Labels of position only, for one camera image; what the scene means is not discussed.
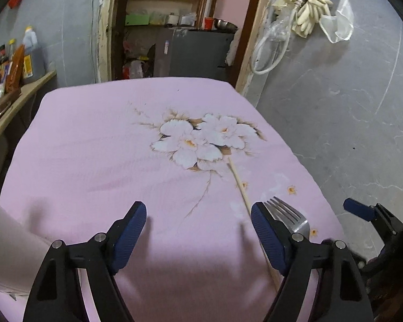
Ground pink floral tablecloth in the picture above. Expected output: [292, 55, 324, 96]
[0, 76, 345, 322]

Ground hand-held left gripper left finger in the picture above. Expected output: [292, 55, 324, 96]
[23, 201, 147, 322]

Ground beige kitchen counter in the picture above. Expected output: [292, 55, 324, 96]
[0, 70, 58, 163]

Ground metal fork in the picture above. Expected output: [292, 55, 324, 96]
[264, 197, 310, 242]

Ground grey cabinet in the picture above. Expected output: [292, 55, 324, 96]
[153, 28, 238, 80]

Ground cream rubber gloves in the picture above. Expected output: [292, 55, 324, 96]
[272, 0, 334, 38]

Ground wooden chopstick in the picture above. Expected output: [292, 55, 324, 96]
[228, 158, 282, 293]

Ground white hose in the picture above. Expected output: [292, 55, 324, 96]
[250, 0, 305, 75]

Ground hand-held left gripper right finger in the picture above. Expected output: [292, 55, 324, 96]
[251, 202, 373, 322]

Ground clear mesh bag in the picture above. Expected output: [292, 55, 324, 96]
[318, 0, 354, 44]

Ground wooden cutting board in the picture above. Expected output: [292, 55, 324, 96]
[0, 86, 21, 119]

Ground large dark liquid jug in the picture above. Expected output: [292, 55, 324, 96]
[21, 26, 46, 85]

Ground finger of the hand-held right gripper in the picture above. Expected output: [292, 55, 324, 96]
[343, 198, 403, 236]

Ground metal bowl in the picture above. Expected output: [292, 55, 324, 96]
[214, 19, 239, 34]

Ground row of sauce bottles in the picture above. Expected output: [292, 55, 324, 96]
[0, 42, 26, 105]

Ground green box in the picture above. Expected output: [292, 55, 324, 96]
[124, 13, 150, 26]

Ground wooden door frame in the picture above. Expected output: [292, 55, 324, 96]
[96, 0, 280, 95]

